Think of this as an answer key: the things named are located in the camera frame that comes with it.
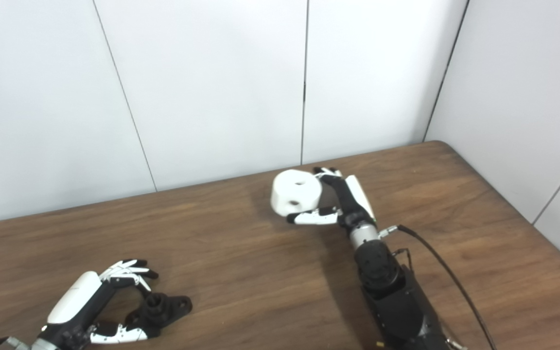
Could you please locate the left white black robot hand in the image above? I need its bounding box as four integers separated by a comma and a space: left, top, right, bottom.
37, 259, 159, 350

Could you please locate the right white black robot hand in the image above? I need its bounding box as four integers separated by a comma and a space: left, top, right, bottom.
287, 167, 378, 230

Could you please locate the round white plastic piece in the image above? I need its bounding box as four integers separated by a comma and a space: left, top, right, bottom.
270, 169, 323, 217

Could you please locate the black plastic holder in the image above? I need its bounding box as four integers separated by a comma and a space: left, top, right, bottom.
124, 292, 193, 338

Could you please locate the thin black wire loop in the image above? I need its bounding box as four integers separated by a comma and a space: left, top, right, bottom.
391, 248, 415, 273

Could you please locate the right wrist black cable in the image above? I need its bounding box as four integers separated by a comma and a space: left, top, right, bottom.
380, 224, 497, 350

